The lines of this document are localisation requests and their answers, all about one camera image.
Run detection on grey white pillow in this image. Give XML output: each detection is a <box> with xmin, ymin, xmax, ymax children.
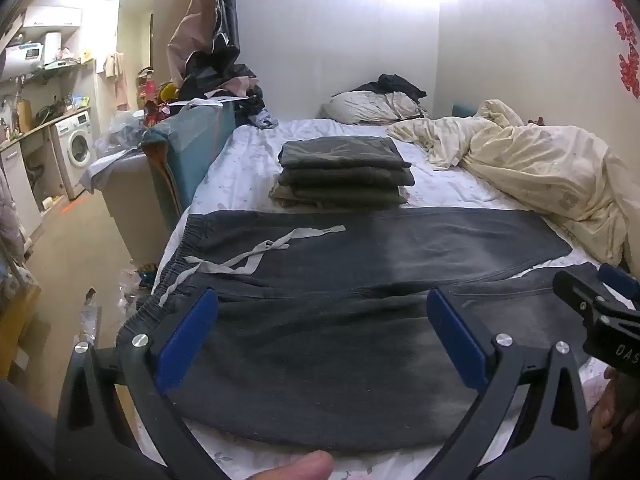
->
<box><xmin>320</xmin><ymin>91</ymin><xmax>426</xmax><ymax>126</ymax></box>

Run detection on red paper wall decoration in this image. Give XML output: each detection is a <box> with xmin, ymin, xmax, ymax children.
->
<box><xmin>596</xmin><ymin>0</ymin><xmax>640</xmax><ymax>100</ymax></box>

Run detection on kitchen counter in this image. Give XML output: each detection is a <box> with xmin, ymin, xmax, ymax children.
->
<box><xmin>0</xmin><ymin>106</ymin><xmax>92</xmax><ymax>152</ymax></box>

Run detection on white wall cabinet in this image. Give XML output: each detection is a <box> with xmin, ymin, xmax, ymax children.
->
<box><xmin>22</xmin><ymin>6</ymin><xmax>84</xmax><ymax>29</ymax></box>

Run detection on white floral bed sheet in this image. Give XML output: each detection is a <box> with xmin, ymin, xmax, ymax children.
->
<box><xmin>134</xmin><ymin>119</ymin><xmax>640</xmax><ymax>480</ymax></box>

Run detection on white base cabinet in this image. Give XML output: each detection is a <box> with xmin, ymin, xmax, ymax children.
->
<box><xmin>0</xmin><ymin>140</ymin><xmax>44</xmax><ymax>239</ymax></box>

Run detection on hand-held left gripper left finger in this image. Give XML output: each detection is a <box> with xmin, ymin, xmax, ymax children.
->
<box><xmin>54</xmin><ymin>287</ymin><xmax>236</xmax><ymax>480</ymax></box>

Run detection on teal padded panel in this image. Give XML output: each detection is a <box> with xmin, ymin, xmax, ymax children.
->
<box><xmin>141</xmin><ymin>101</ymin><xmax>239</xmax><ymax>213</ymax></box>

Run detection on brown wooden furniture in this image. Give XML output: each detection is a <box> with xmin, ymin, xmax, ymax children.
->
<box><xmin>0</xmin><ymin>267</ymin><xmax>44</xmax><ymax>378</ymax></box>

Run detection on white water heater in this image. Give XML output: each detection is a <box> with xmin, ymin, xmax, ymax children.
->
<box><xmin>0</xmin><ymin>30</ymin><xmax>63</xmax><ymax>80</ymax></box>

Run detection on clear plastic bag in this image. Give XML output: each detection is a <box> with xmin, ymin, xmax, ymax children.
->
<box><xmin>95</xmin><ymin>109</ymin><xmax>147</xmax><ymax>155</ymax></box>

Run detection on pink brown hanging curtain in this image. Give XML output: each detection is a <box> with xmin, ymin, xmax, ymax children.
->
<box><xmin>166</xmin><ymin>0</ymin><xmax>223</xmax><ymax>88</ymax></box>

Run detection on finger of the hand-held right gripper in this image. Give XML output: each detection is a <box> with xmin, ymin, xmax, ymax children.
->
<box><xmin>597</xmin><ymin>262</ymin><xmax>640</xmax><ymax>307</ymax></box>
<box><xmin>552</xmin><ymin>269</ymin><xmax>623</xmax><ymax>333</ymax></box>

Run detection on folded dark green pants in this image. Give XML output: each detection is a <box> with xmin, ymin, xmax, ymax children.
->
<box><xmin>279</xmin><ymin>136</ymin><xmax>412</xmax><ymax>171</ymax></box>
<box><xmin>279</xmin><ymin>166</ymin><xmax>417</xmax><ymax>190</ymax></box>

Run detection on person's left hand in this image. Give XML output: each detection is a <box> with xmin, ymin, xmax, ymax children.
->
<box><xmin>248</xmin><ymin>450</ymin><xmax>334</xmax><ymax>480</ymax></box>

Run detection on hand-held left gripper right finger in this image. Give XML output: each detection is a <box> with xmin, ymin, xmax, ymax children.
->
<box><xmin>427</xmin><ymin>287</ymin><xmax>594</xmax><ymax>480</ymax></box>

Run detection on white washing machine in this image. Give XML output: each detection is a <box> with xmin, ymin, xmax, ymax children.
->
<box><xmin>51</xmin><ymin>109</ymin><xmax>97</xmax><ymax>201</ymax></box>

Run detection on dark hanging garment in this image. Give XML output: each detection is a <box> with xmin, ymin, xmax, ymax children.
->
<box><xmin>212</xmin><ymin>0</ymin><xmax>242</xmax><ymax>63</ymax></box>

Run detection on black clothing on pillow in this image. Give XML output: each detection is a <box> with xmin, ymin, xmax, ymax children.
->
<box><xmin>352</xmin><ymin>74</ymin><xmax>427</xmax><ymax>103</ymax></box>

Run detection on hanging beige towel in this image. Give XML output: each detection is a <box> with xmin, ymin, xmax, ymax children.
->
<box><xmin>103</xmin><ymin>51</ymin><xmax>126</xmax><ymax>81</ymax></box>

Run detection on folded olive khaki pants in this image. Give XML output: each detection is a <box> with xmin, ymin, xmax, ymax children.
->
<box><xmin>269</xmin><ymin>182</ymin><xmax>410</xmax><ymax>211</ymax></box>

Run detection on person's right hand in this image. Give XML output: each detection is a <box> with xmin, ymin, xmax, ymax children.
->
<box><xmin>590</xmin><ymin>367</ymin><xmax>640</xmax><ymax>456</ymax></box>

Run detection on dark grey pants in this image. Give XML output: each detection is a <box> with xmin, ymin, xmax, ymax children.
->
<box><xmin>116</xmin><ymin>207</ymin><xmax>608</xmax><ymax>453</ymax></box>

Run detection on plastic wrap litter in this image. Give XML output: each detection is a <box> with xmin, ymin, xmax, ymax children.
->
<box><xmin>75</xmin><ymin>285</ymin><xmax>138</xmax><ymax>348</ymax></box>

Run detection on cream printed duvet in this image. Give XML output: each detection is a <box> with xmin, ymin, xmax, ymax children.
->
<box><xmin>387</xmin><ymin>99</ymin><xmax>640</xmax><ymax>267</ymax></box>

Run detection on teal headboard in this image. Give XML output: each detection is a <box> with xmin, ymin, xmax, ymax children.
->
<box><xmin>451</xmin><ymin>102</ymin><xmax>484</xmax><ymax>121</ymax></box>

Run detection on grey covered storage box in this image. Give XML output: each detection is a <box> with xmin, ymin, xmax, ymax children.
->
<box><xmin>81</xmin><ymin>151</ymin><xmax>173</xmax><ymax>267</ymax></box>

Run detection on pile of mixed clothes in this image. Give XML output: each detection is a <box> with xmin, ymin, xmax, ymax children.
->
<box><xmin>177</xmin><ymin>40</ymin><xmax>279</xmax><ymax>129</ymax></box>

